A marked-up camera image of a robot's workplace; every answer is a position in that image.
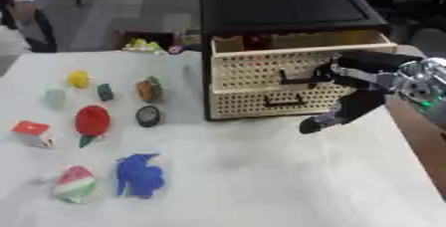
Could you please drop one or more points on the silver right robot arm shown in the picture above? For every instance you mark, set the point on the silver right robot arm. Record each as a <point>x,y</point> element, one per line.
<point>425,86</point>

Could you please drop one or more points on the blue packaged toy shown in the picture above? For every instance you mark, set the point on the blue packaged toy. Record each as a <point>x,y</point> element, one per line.
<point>139,175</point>

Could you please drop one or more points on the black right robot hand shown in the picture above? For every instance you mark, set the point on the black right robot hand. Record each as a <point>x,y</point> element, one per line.
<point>357,101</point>

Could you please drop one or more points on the pale perforated closed drawer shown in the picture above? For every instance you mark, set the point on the pale perforated closed drawer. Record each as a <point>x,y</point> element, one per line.
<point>273,105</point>

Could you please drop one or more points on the black cabinet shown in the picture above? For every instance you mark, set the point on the black cabinet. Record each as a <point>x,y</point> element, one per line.
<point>279,5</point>

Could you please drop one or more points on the black round tape roll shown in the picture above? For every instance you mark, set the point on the black round tape roll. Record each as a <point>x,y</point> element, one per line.
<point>148,115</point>

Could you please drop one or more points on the person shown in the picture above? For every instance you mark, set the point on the person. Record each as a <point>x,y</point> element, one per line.
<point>20,8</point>

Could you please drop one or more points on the yellow toy duck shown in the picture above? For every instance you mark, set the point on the yellow toy duck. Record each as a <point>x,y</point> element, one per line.
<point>79,79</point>

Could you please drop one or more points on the dark green small block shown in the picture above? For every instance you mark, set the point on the dark green small block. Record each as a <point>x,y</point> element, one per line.
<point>105,92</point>

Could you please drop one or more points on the red and white box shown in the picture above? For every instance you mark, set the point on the red and white box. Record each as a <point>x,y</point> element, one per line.
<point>35,133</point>

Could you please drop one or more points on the pale green round object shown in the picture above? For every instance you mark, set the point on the pale green round object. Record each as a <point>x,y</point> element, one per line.
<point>54,98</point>

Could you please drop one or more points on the orange and green toy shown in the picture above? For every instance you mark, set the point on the orange and green toy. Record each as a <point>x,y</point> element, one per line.
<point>149,89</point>

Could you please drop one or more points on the red round toy fruit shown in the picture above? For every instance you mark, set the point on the red round toy fruit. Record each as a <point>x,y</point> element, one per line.
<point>91,123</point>

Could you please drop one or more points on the red white green packaged toy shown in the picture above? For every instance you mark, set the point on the red white green packaged toy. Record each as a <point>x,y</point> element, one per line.
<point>75,184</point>

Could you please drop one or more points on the brown box with toys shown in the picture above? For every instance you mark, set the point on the brown box with toys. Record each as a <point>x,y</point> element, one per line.
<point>145,40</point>

